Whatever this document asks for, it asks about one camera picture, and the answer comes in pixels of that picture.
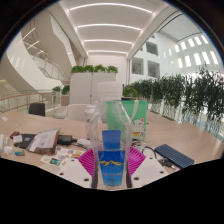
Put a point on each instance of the black power adapter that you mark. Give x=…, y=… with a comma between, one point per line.
x=65, y=139

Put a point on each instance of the wooden shelf with plants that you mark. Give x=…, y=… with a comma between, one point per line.
x=129, y=92

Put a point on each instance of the white cabinet topped with plants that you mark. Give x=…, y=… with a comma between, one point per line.
x=81, y=88

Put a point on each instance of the white power adapter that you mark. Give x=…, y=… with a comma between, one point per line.
x=83, y=143

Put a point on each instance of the small white device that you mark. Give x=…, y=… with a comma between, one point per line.
x=7, y=150

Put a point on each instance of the clear bottle white cap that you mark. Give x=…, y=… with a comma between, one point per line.
x=90, y=115

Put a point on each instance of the wooden planter with green plants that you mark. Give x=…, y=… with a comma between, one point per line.
x=65, y=95

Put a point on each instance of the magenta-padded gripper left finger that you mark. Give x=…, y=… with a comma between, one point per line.
x=75, y=171

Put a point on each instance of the small teal box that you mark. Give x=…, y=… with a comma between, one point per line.
x=19, y=152

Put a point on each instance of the small white paper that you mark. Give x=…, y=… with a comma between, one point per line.
x=4, y=118

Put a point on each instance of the black office chair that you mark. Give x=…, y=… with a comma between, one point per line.
x=37, y=109

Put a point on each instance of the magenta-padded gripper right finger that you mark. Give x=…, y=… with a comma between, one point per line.
x=148, y=170

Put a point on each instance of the row of tall green plants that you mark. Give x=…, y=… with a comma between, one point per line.
x=193, y=90

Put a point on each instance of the clear water bottle blue label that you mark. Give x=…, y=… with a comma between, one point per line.
x=111, y=166

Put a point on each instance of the black flat tablet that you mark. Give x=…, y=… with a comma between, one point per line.
x=24, y=140

